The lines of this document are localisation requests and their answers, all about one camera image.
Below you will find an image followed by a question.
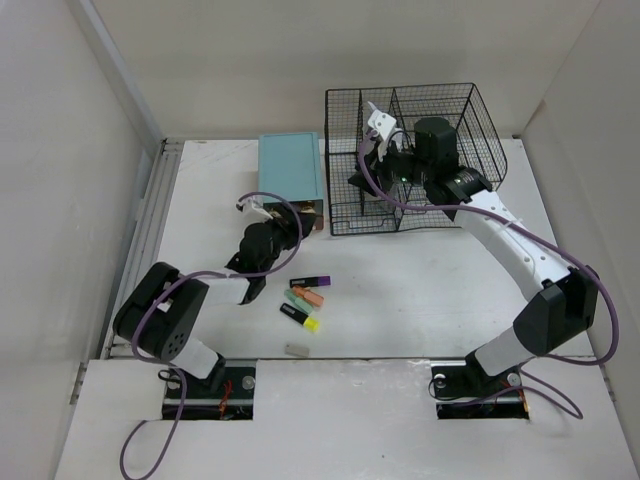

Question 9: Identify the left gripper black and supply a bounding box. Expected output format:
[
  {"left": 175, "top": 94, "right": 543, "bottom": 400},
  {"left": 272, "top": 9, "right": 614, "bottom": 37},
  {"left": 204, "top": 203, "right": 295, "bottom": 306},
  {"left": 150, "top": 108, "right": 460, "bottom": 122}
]
[{"left": 259, "top": 205, "right": 313, "bottom": 275}]

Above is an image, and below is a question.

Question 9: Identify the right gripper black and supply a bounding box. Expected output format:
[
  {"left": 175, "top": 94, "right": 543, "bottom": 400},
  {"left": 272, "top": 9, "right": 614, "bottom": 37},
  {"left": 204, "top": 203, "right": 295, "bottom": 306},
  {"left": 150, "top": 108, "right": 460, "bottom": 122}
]
[{"left": 347, "top": 136, "right": 433, "bottom": 197}]

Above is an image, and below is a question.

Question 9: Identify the teal mini drawer chest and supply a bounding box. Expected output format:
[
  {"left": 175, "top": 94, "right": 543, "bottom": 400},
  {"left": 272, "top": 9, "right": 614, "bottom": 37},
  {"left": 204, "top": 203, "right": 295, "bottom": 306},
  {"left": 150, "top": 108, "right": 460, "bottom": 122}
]
[{"left": 258, "top": 132, "right": 324, "bottom": 231}]

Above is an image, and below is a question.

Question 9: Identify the orange highlighter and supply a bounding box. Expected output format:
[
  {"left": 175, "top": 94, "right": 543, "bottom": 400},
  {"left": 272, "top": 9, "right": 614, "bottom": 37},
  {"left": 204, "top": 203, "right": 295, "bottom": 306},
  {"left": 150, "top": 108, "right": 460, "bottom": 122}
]
[{"left": 292, "top": 286, "right": 324, "bottom": 308}]

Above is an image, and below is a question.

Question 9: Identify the white spiral notebook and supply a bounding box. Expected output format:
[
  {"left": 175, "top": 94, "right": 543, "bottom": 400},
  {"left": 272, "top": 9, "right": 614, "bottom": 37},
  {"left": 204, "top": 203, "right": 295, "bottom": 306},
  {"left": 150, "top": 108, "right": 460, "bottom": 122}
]
[{"left": 367, "top": 101, "right": 383, "bottom": 122}]

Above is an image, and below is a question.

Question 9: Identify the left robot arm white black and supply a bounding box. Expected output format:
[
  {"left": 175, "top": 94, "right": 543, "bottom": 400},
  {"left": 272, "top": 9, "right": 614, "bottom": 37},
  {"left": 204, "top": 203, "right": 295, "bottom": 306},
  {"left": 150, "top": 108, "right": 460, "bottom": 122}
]
[{"left": 113, "top": 204, "right": 317, "bottom": 397}]

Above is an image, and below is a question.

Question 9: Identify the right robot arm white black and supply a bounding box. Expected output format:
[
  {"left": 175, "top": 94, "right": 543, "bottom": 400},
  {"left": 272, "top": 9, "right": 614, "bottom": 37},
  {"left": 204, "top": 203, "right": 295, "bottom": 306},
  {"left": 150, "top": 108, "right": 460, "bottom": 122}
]
[{"left": 349, "top": 110, "right": 599, "bottom": 396}]

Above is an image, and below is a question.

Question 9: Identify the purple highlighter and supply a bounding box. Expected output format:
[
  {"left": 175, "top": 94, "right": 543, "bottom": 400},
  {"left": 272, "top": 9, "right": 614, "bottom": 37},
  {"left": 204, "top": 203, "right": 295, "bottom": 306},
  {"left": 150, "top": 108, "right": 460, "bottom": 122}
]
[{"left": 289, "top": 275, "right": 331, "bottom": 288}]

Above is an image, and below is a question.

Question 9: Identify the green highlighter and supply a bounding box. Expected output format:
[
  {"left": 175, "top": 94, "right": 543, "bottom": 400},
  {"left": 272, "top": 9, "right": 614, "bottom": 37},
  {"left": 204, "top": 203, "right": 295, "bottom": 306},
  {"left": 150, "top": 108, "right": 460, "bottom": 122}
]
[{"left": 284, "top": 289, "right": 314, "bottom": 316}]

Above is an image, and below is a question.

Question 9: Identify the yellow highlighter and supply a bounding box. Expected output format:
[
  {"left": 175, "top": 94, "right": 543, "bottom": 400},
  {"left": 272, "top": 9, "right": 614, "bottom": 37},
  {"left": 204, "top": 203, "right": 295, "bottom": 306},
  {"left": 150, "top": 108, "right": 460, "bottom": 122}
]
[{"left": 279, "top": 303, "right": 319, "bottom": 333}]

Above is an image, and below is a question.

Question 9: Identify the grey eraser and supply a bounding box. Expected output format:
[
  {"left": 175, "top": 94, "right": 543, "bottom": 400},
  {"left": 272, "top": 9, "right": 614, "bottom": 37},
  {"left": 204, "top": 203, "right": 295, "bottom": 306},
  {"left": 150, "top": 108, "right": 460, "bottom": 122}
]
[{"left": 284, "top": 343, "right": 310, "bottom": 358}]

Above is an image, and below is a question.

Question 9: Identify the black wire mesh organizer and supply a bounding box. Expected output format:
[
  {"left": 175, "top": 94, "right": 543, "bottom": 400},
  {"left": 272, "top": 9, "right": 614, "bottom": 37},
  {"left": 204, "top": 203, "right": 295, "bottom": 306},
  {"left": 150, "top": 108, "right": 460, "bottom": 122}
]
[{"left": 324, "top": 83, "right": 507, "bottom": 236}]

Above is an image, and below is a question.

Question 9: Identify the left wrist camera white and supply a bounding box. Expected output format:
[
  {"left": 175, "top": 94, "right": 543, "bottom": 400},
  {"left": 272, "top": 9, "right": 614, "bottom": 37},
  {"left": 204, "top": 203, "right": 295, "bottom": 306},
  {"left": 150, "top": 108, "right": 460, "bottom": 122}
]
[{"left": 236, "top": 196, "right": 273, "bottom": 223}]

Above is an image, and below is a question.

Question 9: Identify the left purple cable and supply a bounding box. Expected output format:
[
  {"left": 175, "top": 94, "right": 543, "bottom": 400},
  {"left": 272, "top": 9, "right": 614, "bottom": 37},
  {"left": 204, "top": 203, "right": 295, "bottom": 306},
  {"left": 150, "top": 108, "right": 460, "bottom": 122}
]
[{"left": 119, "top": 195, "right": 302, "bottom": 480}]

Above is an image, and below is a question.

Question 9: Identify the aluminium rail frame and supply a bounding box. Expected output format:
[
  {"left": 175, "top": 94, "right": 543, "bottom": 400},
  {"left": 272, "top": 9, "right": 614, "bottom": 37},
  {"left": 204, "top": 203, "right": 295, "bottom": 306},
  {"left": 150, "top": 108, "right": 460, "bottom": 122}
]
[{"left": 95, "top": 138, "right": 184, "bottom": 360}]

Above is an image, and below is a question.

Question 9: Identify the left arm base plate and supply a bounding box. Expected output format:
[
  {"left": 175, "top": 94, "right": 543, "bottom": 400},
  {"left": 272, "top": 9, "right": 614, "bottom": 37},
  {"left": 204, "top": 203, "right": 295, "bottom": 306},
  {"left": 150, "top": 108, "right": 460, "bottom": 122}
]
[{"left": 181, "top": 359, "right": 257, "bottom": 421}]

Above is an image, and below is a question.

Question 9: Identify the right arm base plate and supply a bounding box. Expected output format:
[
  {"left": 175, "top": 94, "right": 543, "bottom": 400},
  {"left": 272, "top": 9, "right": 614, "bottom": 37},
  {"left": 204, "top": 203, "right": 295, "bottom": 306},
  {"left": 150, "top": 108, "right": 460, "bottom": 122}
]
[{"left": 428, "top": 361, "right": 529, "bottom": 420}]

